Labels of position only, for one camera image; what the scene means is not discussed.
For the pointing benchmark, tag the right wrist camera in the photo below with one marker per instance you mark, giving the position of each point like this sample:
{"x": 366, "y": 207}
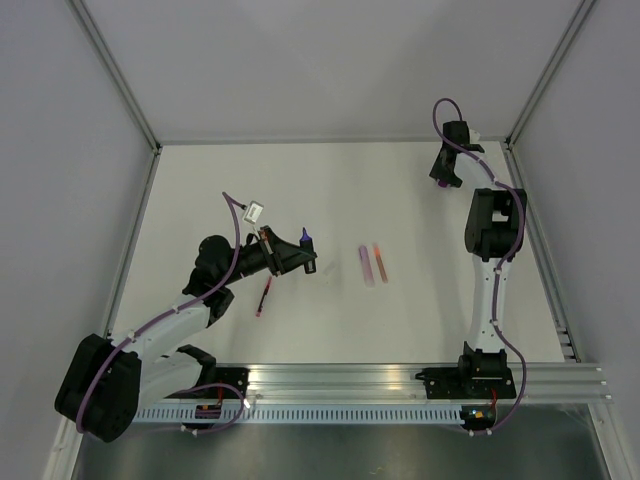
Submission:
{"x": 474, "y": 137}

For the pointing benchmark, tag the orange pencil-like pen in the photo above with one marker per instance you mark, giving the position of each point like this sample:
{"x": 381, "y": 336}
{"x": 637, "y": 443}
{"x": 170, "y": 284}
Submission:
{"x": 380, "y": 263}

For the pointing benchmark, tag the black purple-tip highlighter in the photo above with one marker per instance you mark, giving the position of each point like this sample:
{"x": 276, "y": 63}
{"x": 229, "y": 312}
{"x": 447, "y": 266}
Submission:
{"x": 306, "y": 244}

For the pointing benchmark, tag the white slotted cable duct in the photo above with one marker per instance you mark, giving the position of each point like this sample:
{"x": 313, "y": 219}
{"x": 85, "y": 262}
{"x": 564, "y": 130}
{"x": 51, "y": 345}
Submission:
{"x": 207, "y": 414}

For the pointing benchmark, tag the aluminium mounting rail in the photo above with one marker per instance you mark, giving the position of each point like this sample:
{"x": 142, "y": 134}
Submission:
{"x": 546, "y": 383}

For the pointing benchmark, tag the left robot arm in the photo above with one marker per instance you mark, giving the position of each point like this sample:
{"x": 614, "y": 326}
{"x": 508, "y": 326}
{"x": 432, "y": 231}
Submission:
{"x": 110, "y": 380}

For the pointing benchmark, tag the left aluminium frame post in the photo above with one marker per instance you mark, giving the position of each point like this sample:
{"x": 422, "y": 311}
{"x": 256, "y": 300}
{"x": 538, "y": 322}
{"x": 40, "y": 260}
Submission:
{"x": 103, "y": 52}

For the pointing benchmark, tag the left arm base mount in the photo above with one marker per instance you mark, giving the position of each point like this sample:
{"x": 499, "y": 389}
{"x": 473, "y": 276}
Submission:
{"x": 211, "y": 376}

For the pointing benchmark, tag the pink highlighter pen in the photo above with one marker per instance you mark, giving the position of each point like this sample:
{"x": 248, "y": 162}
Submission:
{"x": 366, "y": 266}

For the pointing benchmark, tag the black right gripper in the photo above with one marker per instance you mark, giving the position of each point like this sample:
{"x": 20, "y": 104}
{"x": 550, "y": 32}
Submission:
{"x": 437, "y": 172}

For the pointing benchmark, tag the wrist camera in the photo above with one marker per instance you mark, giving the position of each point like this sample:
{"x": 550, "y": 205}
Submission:
{"x": 474, "y": 137}
{"x": 252, "y": 213}

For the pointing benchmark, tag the right aluminium frame post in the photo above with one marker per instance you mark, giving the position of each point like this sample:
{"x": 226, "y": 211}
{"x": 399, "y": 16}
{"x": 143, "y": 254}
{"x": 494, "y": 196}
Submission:
{"x": 569, "y": 36}

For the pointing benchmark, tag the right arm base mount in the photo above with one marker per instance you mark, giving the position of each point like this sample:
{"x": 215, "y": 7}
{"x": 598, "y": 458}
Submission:
{"x": 449, "y": 383}

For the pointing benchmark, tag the aluminium frame post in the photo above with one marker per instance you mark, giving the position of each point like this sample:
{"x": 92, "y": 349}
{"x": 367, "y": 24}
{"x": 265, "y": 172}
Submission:
{"x": 569, "y": 36}
{"x": 103, "y": 52}

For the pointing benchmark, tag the red gel pen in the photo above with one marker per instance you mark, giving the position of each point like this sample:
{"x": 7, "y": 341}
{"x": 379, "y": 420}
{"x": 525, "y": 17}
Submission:
{"x": 263, "y": 297}

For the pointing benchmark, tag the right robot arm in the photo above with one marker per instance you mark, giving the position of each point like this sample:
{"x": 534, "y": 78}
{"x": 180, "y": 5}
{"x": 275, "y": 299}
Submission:
{"x": 493, "y": 236}

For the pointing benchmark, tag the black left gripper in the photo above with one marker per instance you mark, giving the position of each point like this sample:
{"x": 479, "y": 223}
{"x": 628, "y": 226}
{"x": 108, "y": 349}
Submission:
{"x": 275, "y": 249}

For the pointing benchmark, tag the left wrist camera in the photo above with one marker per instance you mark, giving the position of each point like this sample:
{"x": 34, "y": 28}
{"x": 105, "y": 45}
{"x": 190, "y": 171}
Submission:
{"x": 252, "y": 213}

